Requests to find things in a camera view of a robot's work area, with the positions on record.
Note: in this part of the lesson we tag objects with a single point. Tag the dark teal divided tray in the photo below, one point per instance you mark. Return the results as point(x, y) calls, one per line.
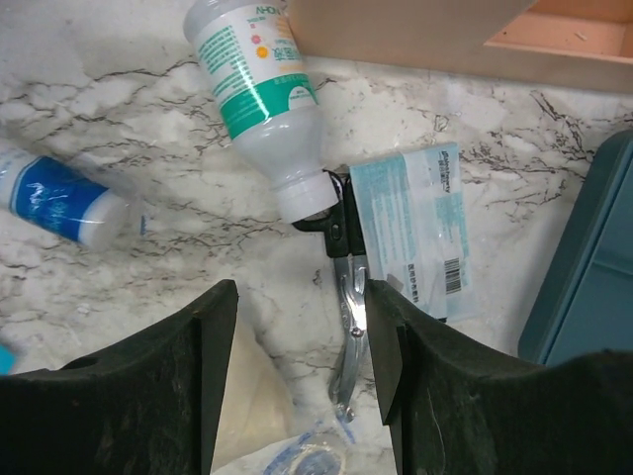
point(585, 302)

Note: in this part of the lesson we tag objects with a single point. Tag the white bottle blue label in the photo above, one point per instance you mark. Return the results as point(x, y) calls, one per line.
point(60, 199)

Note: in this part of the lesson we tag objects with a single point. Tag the tape roll in bag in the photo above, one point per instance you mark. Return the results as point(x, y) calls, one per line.
point(321, 450)

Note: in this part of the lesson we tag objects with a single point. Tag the white bottle green label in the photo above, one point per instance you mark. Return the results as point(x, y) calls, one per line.
point(265, 97)

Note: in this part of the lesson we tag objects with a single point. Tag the zip bag of bandages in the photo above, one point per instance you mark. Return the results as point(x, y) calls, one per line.
point(257, 408)

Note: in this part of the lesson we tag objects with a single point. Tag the orange plastic file organizer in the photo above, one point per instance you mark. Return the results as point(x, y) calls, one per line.
point(580, 44)

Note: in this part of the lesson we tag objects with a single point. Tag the black handled scissors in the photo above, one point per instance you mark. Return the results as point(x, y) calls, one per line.
point(344, 245)

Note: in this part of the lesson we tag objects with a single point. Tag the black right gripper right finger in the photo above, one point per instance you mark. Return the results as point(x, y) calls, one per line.
point(456, 406)

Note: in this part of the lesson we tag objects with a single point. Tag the light blue mask packet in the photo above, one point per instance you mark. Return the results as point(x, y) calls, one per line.
point(412, 215)

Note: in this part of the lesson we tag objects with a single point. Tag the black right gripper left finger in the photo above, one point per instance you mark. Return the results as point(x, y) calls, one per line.
point(148, 404)

